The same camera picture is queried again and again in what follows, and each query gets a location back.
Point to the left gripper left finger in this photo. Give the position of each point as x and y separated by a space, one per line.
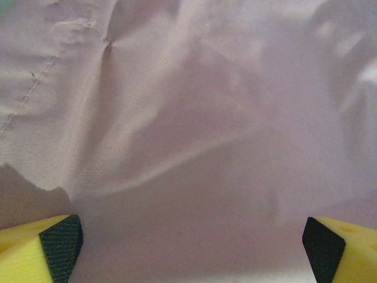
26 253

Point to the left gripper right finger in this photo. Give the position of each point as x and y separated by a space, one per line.
347 253

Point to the beige shorts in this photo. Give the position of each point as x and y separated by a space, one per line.
188 118

